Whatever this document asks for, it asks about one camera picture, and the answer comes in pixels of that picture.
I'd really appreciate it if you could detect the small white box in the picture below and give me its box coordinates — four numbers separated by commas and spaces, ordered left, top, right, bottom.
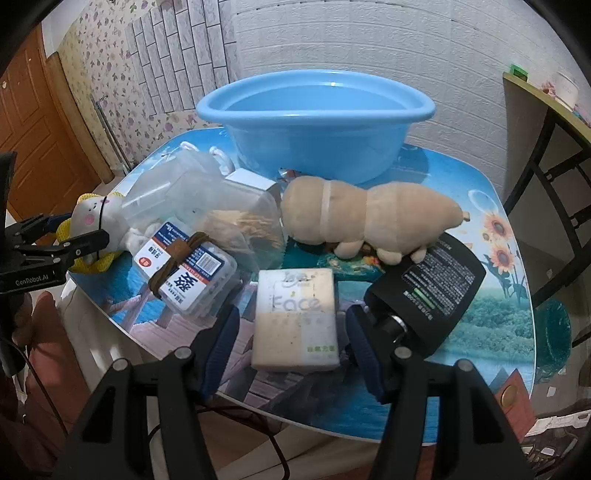
226, 168, 280, 192

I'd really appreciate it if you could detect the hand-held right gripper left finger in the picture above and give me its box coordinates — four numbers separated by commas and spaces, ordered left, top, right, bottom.
52, 305, 243, 480

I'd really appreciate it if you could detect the person's clothing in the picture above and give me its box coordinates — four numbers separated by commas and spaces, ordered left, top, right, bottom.
18, 291, 98, 462

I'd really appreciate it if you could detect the black cable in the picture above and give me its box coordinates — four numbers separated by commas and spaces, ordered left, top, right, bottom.
148, 406, 291, 480

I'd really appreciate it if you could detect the teal waste bin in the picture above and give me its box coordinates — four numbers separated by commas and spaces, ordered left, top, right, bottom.
536, 299, 573, 367

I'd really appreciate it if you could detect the side table with black frame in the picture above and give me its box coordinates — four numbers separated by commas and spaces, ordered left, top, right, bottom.
502, 71, 591, 347

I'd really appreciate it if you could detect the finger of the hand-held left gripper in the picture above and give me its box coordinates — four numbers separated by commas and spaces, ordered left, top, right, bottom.
4, 213, 63, 245
11, 229, 112, 274

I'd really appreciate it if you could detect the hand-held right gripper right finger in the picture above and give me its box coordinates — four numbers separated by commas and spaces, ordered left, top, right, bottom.
345, 305, 537, 480

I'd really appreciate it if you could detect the beige caterpillar plush toy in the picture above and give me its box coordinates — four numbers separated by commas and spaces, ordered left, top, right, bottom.
280, 176, 471, 266

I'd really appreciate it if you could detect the blue plastic basin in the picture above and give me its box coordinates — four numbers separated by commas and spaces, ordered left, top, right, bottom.
195, 70, 436, 185

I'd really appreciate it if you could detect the white swan-shaped hook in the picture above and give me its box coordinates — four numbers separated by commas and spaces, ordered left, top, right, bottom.
180, 141, 234, 174

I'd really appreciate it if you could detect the white paper cup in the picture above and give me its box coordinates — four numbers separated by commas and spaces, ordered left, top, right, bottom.
554, 71, 580, 104

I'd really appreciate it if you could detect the brown wooden door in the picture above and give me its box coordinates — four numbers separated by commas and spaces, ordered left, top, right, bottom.
0, 23, 114, 222

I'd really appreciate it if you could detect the clear dental floss box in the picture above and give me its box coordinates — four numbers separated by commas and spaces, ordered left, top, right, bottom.
133, 217, 238, 319

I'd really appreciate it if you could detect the white and yellow plush toy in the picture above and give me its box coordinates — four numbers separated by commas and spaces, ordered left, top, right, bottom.
55, 193, 153, 271

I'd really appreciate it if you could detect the clear toothpick box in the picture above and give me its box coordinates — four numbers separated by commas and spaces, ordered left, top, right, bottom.
172, 178, 284, 273

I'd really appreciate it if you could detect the long-handled grey dustpan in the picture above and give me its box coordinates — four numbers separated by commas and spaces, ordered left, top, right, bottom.
92, 97, 132, 174

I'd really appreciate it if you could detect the black squeeze tube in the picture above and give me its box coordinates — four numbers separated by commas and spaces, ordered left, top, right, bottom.
365, 232, 487, 357

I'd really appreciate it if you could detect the brown hair tie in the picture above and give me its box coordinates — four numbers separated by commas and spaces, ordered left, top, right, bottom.
150, 232, 208, 296

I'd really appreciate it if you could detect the brown cardboard box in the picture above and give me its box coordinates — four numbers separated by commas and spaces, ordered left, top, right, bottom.
494, 369, 536, 439

